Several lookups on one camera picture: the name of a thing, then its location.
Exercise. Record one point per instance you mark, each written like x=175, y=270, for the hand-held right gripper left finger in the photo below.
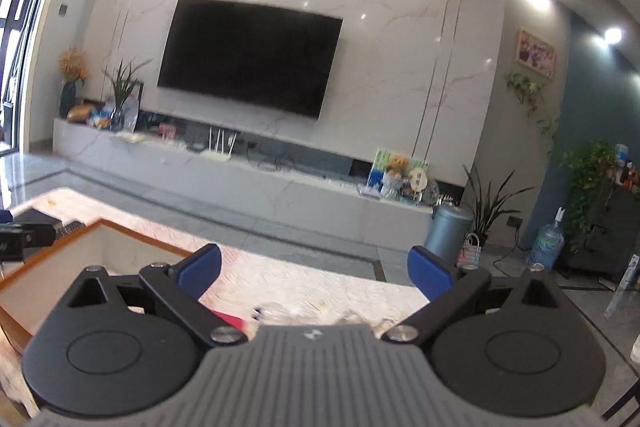
x=200, y=269

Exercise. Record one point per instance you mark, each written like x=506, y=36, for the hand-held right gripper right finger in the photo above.
x=427, y=272

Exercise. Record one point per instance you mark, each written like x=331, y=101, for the wooden box with orange rim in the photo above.
x=60, y=267

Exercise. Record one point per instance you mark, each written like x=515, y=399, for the grey-blue trash can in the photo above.
x=447, y=232

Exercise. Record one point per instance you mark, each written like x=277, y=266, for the woven pink basket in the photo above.
x=470, y=252

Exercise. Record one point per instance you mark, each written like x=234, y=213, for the red packet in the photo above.
x=229, y=321

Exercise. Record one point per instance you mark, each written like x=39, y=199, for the long-leaved potted plant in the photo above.
x=487, y=207

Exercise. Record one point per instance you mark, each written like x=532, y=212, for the marble television console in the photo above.
x=225, y=179

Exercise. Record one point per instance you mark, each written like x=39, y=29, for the clear plastic wrappers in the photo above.
x=300, y=312

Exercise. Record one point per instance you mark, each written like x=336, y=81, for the brown teddy bear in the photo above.
x=397, y=166

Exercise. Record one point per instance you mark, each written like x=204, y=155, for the green bamboo print box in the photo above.
x=377, y=172

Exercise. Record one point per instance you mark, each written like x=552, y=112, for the blue water jug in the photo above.
x=546, y=247

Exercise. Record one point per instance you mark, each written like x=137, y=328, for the white router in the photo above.
x=218, y=147

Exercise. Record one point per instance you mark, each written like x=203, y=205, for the dark blue vase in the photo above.
x=67, y=99

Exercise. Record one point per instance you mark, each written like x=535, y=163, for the green plant in glass vase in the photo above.
x=122, y=87

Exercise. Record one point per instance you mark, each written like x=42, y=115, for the orange dried flowers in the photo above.
x=74, y=64

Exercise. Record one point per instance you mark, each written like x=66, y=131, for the bushy green plant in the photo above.
x=590, y=172

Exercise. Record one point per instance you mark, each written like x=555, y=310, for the hanging ivy plant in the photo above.
x=525, y=92

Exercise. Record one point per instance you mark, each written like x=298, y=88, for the bottles on cabinet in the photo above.
x=629, y=169

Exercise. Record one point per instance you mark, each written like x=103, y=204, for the black-framed window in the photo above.
x=30, y=7

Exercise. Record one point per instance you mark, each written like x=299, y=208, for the black wall television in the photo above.
x=250, y=57

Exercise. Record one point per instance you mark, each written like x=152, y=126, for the grey wall switch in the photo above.
x=63, y=9

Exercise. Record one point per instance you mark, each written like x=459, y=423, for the wood-framed wall picture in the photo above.
x=535, y=53

